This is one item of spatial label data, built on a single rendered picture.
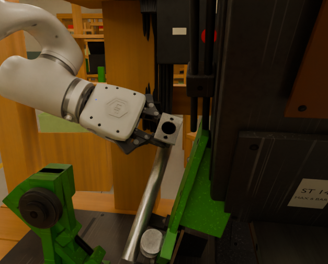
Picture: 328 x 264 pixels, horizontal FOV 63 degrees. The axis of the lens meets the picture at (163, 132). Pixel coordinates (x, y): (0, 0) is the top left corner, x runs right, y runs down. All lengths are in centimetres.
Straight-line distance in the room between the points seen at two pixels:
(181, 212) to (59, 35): 38
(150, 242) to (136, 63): 47
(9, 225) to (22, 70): 55
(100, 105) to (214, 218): 28
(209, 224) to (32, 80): 39
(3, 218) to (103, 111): 61
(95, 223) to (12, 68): 49
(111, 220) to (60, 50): 50
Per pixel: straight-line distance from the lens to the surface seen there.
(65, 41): 56
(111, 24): 77
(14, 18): 48
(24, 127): 97
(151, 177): 59
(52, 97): 51
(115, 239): 78
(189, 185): 40
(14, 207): 59
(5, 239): 91
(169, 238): 45
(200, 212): 44
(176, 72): 740
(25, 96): 54
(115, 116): 49
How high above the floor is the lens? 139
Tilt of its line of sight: 18 degrees down
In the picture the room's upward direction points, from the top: straight up
